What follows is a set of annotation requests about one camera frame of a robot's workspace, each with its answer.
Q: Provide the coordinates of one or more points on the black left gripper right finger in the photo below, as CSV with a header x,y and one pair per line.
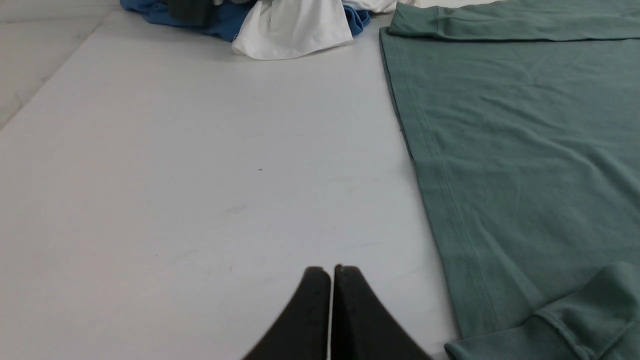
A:
x,y
362,328

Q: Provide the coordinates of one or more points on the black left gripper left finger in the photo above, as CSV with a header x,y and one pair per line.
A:
x,y
301,331

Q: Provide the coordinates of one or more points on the green long-sleeved shirt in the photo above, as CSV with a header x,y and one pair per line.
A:
x,y
522,120

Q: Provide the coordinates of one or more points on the white crumpled garment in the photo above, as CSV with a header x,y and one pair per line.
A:
x,y
290,29

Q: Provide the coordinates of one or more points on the blue crumpled garment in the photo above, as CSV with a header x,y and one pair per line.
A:
x,y
226,19

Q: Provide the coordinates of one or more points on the dark green crumpled garment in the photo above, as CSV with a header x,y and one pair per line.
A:
x,y
194,12

